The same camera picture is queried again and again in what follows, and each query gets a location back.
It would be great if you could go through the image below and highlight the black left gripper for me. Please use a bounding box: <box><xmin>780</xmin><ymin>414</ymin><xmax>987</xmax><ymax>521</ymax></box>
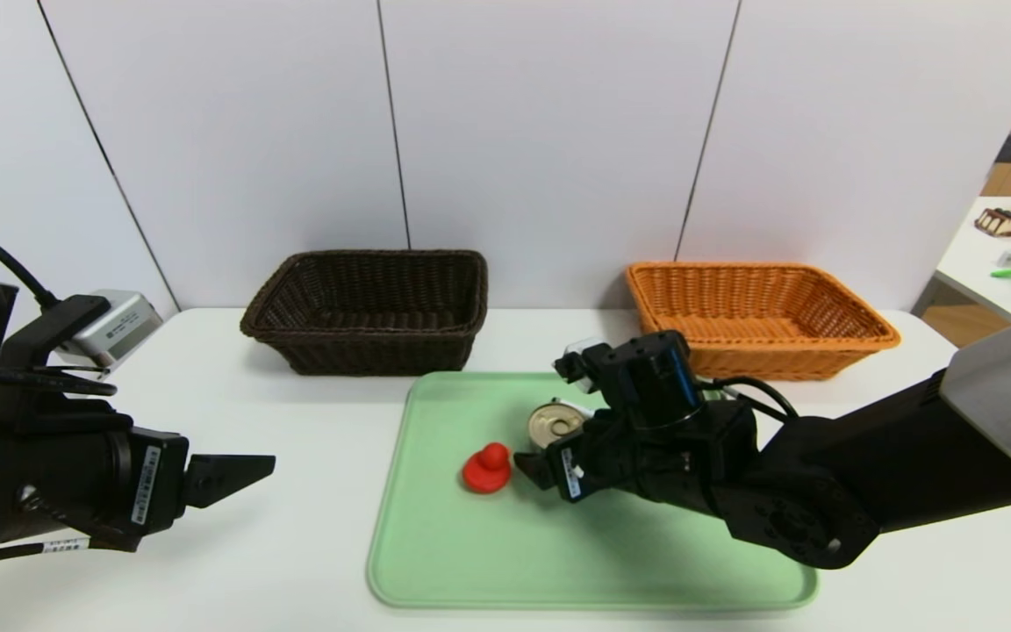
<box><xmin>0</xmin><ymin>426</ymin><xmax>276</xmax><ymax>553</ymax></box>

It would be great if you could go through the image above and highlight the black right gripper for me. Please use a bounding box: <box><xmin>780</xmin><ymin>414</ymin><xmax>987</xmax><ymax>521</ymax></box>
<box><xmin>513</xmin><ymin>427</ymin><xmax>640</xmax><ymax>504</ymax></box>

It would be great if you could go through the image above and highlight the gold pull-tab tin can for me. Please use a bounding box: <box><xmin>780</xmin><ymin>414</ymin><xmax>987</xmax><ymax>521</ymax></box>
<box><xmin>528</xmin><ymin>401</ymin><xmax>592</xmax><ymax>450</ymax></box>

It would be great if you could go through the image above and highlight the red rubber duck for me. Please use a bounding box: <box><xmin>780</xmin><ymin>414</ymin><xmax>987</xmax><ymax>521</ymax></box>
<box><xmin>462</xmin><ymin>442</ymin><xmax>513</xmax><ymax>495</ymax></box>

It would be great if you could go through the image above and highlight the dark brown wicker basket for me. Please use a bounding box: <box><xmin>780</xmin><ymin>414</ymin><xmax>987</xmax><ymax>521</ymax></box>
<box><xmin>240</xmin><ymin>249</ymin><xmax>489</xmax><ymax>377</ymax></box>

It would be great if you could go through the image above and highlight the orange wicker basket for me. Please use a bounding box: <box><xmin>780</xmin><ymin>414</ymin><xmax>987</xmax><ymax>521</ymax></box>
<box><xmin>626</xmin><ymin>262</ymin><xmax>901</xmax><ymax>382</ymax></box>

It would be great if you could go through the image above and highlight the light green plastic tray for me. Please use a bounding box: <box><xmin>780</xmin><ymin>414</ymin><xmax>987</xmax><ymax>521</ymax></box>
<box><xmin>367</xmin><ymin>371</ymin><xmax>820</xmax><ymax>611</ymax></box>

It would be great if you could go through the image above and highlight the white side table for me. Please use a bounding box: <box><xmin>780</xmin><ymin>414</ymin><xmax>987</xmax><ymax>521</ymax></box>
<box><xmin>936</xmin><ymin>195</ymin><xmax>1011</xmax><ymax>324</ymax></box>

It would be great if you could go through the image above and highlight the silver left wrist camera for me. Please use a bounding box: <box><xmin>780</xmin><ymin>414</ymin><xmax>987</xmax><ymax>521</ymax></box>
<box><xmin>56</xmin><ymin>290</ymin><xmax>164</xmax><ymax>370</ymax></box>

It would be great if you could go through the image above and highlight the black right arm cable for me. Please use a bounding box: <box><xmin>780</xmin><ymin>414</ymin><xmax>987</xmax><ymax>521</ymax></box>
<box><xmin>700</xmin><ymin>376</ymin><xmax>800</xmax><ymax>424</ymax></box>

